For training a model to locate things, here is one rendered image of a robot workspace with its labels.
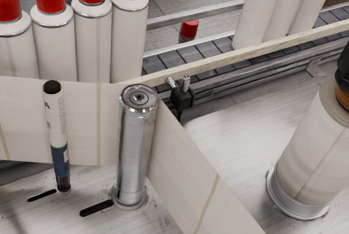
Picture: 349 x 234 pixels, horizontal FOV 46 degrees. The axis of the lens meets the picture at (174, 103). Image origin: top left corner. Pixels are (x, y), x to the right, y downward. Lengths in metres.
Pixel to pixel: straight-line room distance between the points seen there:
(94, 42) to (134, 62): 0.08
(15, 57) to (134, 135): 0.19
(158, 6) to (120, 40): 0.36
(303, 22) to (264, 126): 0.25
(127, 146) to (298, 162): 0.21
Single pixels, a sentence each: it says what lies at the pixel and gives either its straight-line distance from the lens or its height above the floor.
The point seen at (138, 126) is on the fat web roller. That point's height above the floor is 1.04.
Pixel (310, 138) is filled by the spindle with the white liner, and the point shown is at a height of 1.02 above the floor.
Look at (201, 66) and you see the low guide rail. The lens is 0.67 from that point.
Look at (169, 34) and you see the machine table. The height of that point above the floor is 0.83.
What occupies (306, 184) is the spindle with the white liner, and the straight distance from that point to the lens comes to 0.52.
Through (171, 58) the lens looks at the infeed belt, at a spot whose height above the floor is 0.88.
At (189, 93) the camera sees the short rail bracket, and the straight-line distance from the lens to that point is 0.61.
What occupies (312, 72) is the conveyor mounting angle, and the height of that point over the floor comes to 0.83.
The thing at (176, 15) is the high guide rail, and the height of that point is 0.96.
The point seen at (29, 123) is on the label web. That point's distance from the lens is 0.47.
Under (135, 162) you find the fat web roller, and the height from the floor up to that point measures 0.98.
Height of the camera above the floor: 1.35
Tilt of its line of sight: 47 degrees down
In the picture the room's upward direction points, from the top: 12 degrees clockwise
